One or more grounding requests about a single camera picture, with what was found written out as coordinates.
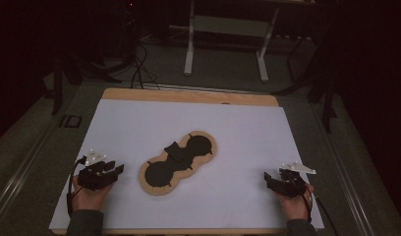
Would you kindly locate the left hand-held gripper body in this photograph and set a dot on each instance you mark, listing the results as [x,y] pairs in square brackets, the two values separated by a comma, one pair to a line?
[95,178]

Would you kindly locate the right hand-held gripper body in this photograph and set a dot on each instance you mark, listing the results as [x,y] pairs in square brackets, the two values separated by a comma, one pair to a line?
[290,187]

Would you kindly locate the wooden peanut-shaped puzzle board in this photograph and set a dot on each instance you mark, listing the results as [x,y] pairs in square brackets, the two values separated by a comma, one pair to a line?
[162,175]

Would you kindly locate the person's right hand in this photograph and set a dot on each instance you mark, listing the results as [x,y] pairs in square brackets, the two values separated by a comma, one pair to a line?
[297,208]

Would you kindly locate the person's left hand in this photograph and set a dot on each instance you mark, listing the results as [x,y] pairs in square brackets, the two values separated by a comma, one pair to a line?
[88,200]

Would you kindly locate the white table mat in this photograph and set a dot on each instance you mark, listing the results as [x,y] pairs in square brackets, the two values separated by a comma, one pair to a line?
[241,131]

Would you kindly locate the black metal stand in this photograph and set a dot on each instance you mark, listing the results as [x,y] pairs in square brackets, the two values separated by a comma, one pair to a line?
[328,105]

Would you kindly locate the white metal stand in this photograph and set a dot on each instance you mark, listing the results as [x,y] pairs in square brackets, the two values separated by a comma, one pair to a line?
[188,49]

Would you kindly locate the aluminium floor rail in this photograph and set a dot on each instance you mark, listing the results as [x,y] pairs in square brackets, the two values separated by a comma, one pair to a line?
[347,180]
[21,164]

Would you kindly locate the black floor bracket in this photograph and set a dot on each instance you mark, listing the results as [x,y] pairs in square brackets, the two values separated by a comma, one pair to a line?
[70,121]

